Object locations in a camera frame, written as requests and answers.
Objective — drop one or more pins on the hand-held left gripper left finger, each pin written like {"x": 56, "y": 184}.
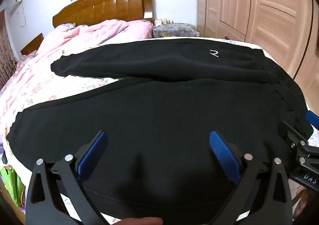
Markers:
{"x": 92, "y": 152}

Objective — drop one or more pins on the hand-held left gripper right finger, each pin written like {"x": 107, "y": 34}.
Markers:
{"x": 221, "y": 150}

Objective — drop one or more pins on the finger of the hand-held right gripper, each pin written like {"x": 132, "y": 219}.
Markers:
{"x": 295, "y": 132}
{"x": 311, "y": 116}

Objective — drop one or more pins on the black pants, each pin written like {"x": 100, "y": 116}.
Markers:
{"x": 159, "y": 105}

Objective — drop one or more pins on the person's left hand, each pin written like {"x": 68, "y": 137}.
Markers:
{"x": 139, "y": 221}

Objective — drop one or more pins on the floral bedsheet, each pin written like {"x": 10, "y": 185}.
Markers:
{"x": 64, "y": 93}

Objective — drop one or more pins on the green bag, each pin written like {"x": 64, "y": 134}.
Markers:
{"x": 11, "y": 185}

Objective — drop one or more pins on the pink quilt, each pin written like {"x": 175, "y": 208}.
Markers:
{"x": 74, "y": 38}

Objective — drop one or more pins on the brown wooden bedside cabinet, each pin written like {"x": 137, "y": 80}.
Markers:
{"x": 32, "y": 44}

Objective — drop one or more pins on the nightstand with floral cloth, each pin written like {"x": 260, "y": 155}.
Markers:
{"x": 174, "y": 30}

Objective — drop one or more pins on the light wooden wardrobe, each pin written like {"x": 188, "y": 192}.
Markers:
{"x": 249, "y": 3}

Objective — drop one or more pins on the purple pillow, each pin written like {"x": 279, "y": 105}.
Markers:
{"x": 65, "y": 25}

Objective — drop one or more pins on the patterned brown curtain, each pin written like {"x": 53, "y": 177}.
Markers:
{"x": 5, "y": 53}

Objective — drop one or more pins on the wooden headboard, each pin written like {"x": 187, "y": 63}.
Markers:
{"x": 112, "y": 3}

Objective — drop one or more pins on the white air conditioner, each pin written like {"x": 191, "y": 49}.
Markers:
{"x": 17, "y": 8}

